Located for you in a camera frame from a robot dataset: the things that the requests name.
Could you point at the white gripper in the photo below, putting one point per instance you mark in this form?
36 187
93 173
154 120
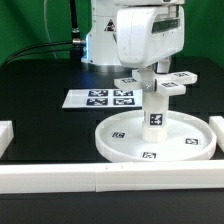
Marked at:
146 35

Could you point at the white cross-shaped table base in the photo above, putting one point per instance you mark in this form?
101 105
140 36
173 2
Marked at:
170 84

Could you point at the white round table top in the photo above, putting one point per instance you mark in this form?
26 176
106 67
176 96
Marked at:
119 138

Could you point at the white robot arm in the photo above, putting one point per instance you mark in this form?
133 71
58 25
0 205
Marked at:
101 46

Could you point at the white marker sheet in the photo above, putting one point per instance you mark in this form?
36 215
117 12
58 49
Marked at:
102 98

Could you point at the white left side block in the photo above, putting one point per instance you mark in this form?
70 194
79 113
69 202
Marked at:
6 135

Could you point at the white front rail right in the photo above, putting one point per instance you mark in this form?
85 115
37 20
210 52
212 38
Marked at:
160 176

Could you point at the white rail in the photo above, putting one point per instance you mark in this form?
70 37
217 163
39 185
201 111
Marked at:
52 178
160 176

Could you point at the white front rail left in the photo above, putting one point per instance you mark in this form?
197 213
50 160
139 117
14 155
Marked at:
52 178

